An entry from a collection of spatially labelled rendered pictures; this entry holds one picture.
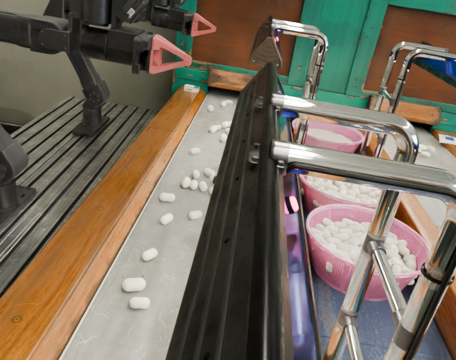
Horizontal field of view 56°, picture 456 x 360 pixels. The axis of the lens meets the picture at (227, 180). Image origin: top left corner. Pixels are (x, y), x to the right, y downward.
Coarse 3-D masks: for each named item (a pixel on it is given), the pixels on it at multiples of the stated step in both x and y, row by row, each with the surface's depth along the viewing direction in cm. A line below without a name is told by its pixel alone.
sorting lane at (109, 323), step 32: (192, 128) 145; (192, 160) 121; (160, 192) 101; (192, 192) 104; (160, 224) 89; (192, 224) 91; (128, 256) 78; (160, 256) 79; (192, 256) 81; (160, 288) 72; (96, 320) 63; (128, 320) 64; (160, 320) 65; (64, 352) 57; (96, 352) 58; (128, 352) 59; (160, 352) 60
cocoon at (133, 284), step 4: (124, 280) 69; (128, 280) 69; (132, 280) 69; (136, 280) 69; (140, 280) 69; (144, 280) 70; (124, 284) 69; (128, 284) 69; (132, 284) 69; (136, 284) 69; (140, 284) 69; (144, 284) 70; (124, 288) 69; (128, 288) 69; (132, 288) 69; (136, 288) 69; (140, 288) 69
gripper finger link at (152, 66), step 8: (152, 40) 77; (160, 40) 78; (152, 48) 78; (160, 48) 79; (168, 48) 79; (176, 48) 80; (152, 56) 79; (184, 56) 80; (152, 64) 80; (168, 64) 80; (176, 64) 80; (184, 64) 81; (152, 72) 80
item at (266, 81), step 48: (240, 96) 65; (240, 144) 41; (240, 192) 29; (288, 192) 33; (240, 240) 23; (288, 240) 26; (192, 288) 25; (240, 288) 19; (288, 288) 20; (192, 336) 20; (240, 336) 16; (288, 336) 17
